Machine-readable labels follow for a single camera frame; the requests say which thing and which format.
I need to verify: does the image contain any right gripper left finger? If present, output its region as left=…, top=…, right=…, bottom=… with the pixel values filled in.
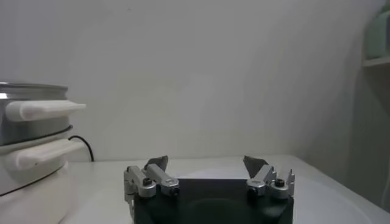
left=123, top=155, right=181, bottom=214

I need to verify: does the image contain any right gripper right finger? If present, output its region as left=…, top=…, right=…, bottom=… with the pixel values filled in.
left=242, top=155, right=296, bottom=200

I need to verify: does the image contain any stainless steel steamer basket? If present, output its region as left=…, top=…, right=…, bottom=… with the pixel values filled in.
left=0, top=81, right=87, bottom=146

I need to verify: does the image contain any white round plate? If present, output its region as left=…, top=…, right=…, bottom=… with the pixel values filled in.
left=179, top=166, right=381, bottom=224

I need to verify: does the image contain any white electric cooker pot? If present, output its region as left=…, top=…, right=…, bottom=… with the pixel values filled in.
left=0, top=133, right=88, bottom=224

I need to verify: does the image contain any white shelf table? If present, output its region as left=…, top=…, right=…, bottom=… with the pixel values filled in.
left=361, top=56, right=390, bottom=68

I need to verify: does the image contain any mint green appliance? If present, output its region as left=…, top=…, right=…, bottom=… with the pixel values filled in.
left=365, top=2, right=390, bottom=60

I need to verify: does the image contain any black cooker power cord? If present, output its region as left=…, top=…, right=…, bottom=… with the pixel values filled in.
left=68, top=135, right=95, bottom=162

